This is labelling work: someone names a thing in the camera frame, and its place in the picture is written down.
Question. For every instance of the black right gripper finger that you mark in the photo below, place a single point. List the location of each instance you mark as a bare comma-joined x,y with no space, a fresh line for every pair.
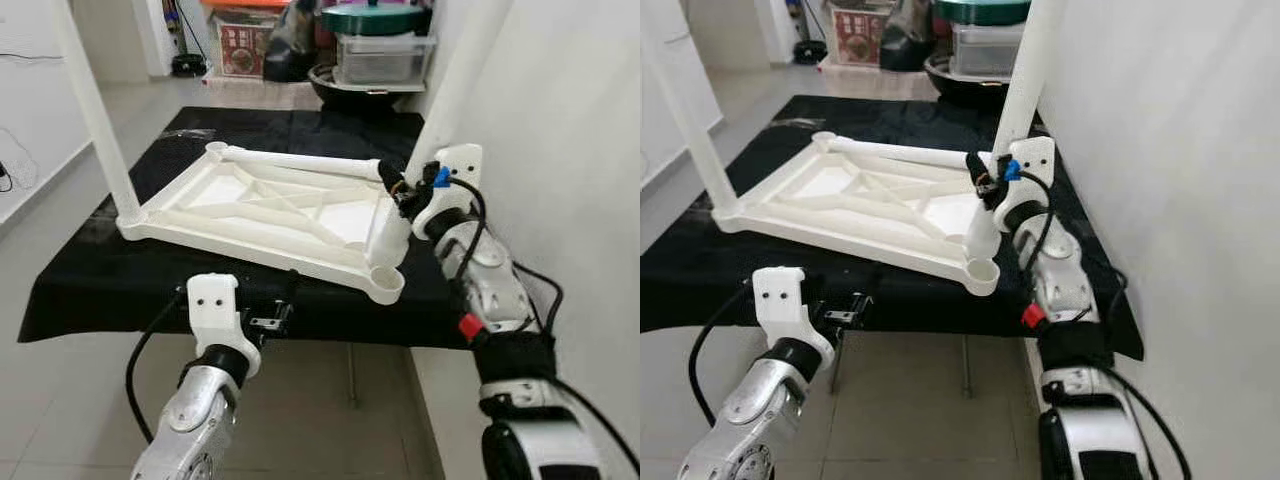
983,180
392,180

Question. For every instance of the white plastic children table top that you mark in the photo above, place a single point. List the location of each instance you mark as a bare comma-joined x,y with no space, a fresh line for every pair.
300,215
900,205

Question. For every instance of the black wok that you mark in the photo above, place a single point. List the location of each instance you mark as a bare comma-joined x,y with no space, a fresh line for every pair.
950,85
340,92

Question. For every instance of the clear plastic storage box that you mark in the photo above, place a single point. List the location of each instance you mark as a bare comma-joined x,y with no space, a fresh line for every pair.
385,60
985,50

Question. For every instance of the black tablecloth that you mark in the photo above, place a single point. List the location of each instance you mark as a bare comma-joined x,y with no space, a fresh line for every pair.
700,290
100,280

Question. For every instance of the beige woven cloth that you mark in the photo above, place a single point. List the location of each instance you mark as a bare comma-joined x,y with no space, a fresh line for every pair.
870,82
260,92

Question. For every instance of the green plastic lid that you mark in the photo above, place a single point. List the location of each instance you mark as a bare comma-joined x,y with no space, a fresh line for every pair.
985,10
375,18

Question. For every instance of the shiny dark metal pan lid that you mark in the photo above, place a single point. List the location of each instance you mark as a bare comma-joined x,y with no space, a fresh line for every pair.
290,45
905,35

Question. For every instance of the red printed carton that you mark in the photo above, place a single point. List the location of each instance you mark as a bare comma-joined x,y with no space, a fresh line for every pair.
855,38
243,50

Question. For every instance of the black floor appliance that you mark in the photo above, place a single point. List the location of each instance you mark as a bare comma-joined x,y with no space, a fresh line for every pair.
810,52
188,67

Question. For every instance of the orange rimmed container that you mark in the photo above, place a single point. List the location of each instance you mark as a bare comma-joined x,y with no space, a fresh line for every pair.
245,5

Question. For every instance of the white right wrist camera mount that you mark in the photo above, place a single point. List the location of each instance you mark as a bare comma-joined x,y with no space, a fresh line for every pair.
1035,155
462,165

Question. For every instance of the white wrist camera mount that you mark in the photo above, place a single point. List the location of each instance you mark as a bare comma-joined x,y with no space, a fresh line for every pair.
780,300
462,165
215,310
1035,155

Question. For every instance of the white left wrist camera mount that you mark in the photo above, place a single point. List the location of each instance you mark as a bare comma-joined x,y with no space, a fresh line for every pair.
215,310
780,300

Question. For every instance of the metal folding table frame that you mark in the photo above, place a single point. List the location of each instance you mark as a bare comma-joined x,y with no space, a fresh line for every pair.
352,375
967,365

